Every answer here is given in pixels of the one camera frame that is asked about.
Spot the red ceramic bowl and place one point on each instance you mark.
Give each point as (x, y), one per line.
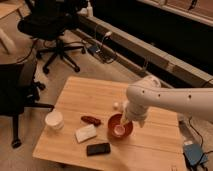
(117, 130)

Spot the white spray bottle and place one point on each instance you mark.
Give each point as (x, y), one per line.
(89, 9)

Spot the white paper cup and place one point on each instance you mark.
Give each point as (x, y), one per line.
(54, 120)

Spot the black office chair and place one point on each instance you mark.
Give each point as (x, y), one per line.
(48, 20)

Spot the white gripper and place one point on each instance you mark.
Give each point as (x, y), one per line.
(133, 112)

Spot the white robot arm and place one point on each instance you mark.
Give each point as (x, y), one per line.
(148, 92)

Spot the black chair at left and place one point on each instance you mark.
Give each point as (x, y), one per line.
(17, 91)

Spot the blue box on floor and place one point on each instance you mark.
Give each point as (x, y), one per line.
(194, 154)

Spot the power strip with cables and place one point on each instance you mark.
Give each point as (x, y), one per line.
(97, 51)

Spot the red chili pepper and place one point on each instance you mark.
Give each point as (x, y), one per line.
(91, 120)

